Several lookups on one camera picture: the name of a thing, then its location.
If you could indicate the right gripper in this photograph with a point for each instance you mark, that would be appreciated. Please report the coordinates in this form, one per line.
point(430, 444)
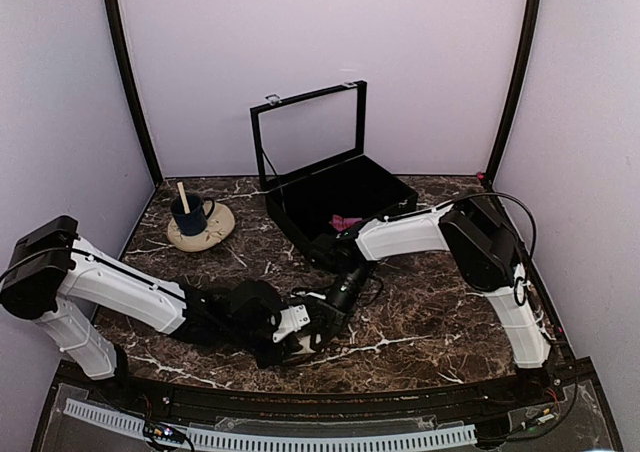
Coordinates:
point(331, 315)

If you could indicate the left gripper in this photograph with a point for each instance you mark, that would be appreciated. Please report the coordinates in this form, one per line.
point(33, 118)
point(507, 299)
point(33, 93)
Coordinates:
point(291, 345)

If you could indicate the magenta purple sock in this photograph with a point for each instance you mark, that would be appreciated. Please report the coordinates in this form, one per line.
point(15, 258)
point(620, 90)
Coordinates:
point(340, 223)

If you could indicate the black display box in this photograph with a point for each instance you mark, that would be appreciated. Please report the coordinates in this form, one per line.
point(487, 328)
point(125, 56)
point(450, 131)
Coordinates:
point(312, 165)

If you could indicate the cream brown sock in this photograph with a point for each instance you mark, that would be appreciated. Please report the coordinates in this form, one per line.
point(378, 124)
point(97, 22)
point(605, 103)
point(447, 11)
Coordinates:
point(306, 345)

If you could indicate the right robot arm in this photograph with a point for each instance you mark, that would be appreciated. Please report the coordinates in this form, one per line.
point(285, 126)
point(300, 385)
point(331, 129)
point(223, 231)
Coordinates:
point(488, 253)

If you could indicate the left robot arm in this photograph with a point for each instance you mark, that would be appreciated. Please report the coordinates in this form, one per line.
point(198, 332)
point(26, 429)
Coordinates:
point(52, 267)

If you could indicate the green circuit board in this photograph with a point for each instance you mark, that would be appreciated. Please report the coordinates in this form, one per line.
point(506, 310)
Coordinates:
point(162, 433)

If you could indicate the dark blue mug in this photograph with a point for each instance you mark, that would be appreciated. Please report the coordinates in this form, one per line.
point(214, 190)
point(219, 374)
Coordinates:
point(195, 222)

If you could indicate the wooden stir stick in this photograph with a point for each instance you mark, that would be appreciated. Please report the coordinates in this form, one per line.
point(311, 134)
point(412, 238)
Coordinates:
point(184, 198)

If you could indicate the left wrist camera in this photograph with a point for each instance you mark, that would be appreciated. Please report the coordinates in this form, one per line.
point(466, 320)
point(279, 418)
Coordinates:
point(292, 319)

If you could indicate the white cable duct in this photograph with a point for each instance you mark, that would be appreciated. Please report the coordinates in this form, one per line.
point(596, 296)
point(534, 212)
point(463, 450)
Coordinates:
point(255, 435)

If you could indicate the black front rail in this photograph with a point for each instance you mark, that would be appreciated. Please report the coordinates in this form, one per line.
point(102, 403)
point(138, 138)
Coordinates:
point(308, 393)

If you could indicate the right black frame post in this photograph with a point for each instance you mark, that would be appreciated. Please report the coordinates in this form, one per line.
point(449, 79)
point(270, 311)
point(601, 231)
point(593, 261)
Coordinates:
point(516, 83)

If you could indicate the black frame post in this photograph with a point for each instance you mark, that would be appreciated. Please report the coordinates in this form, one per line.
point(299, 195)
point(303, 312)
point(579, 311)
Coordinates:
point(119, 44)
point(516, 83)

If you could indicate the left black frame post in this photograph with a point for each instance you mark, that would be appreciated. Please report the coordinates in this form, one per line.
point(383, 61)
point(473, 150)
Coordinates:
point(119, 44)

